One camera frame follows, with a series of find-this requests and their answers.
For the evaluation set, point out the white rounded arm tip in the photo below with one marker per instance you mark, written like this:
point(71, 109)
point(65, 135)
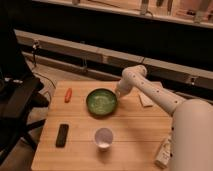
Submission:
point(122, 89)

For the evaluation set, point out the green ceramic bowl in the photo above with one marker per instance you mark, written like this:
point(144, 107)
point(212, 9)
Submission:
point(101, 102)

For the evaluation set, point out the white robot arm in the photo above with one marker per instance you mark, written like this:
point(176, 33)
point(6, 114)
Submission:
point(192, 121)

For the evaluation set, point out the white folded napkin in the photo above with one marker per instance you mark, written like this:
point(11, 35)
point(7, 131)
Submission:
point(145, 101)

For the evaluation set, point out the white plastic bottle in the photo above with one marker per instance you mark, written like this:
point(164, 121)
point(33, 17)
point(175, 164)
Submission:
point(163, 154)

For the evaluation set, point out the black remote control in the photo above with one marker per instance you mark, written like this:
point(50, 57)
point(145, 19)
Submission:
point(62, 135)

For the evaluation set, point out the black office chair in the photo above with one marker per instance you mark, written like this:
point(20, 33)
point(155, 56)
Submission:
point(19, 94)

